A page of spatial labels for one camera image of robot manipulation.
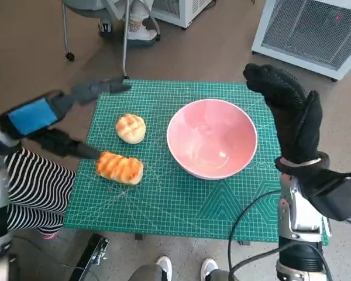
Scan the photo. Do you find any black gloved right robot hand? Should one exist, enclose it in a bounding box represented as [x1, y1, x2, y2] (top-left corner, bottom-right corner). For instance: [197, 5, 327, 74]
[243, 63, 323, 166]

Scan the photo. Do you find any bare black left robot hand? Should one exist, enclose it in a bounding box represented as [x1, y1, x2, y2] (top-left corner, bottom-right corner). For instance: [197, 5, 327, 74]
[0, 76, 133, 160]

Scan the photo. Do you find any pink bowl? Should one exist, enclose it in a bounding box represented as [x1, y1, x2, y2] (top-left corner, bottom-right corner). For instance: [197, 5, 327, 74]
[166, 98, 258, 180]

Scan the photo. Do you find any round pale bread bun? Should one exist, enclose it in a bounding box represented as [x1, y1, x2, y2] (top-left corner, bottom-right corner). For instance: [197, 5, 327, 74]
[115, 113, 147, 145]

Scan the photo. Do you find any long orange striped bread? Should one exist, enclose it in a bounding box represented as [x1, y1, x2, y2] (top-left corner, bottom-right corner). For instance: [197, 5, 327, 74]
[95, 151, 144, 187]

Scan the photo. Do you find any person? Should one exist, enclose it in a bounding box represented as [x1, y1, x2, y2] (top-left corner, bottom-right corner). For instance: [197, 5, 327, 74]
[99, 0, 158, 42]
[128, 256, 235, 281]
[0, 102, 77, 240]

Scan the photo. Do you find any grey office chair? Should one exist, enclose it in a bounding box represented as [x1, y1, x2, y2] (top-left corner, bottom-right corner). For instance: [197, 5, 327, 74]
[61, 0, 161, 80]

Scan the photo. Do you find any large white mesh-front appliance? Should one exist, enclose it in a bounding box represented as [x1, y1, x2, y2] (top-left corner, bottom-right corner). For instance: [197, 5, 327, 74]
[251, 0, 351, 81]

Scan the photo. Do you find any green cutting mat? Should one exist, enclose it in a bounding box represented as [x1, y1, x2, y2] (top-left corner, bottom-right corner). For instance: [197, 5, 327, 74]
[63, 78, 330, 246]

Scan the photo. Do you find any black metal stand bar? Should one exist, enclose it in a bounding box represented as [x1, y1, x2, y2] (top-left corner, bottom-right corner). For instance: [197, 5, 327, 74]
[67, 233, 110, 281]

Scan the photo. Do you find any small white mesh-front appliance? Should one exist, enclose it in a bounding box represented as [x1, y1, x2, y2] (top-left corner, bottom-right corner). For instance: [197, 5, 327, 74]
[152, 0, 216, 29]

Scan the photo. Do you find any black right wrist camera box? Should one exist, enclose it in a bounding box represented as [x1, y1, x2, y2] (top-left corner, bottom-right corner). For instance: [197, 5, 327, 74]
[301, 168, 351, 222]

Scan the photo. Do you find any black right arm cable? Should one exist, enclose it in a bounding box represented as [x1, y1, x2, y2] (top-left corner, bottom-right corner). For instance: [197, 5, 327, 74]
[228, 189, 281, 281]

